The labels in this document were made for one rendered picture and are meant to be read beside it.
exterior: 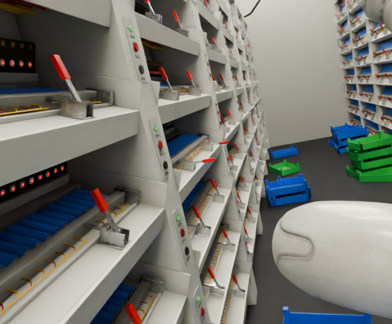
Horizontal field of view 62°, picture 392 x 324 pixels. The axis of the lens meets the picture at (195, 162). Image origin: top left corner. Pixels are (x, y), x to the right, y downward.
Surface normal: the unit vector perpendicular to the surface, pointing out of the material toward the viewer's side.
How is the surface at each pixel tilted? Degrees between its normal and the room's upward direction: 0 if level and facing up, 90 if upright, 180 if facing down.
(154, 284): 90
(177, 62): 90
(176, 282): 90
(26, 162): 111
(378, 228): 35
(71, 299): 21
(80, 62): 90
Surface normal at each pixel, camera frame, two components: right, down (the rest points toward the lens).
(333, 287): -0.68, 0.39
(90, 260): 0.13, -0.95
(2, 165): 0.96, 0.18
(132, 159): -0.23, 0.24
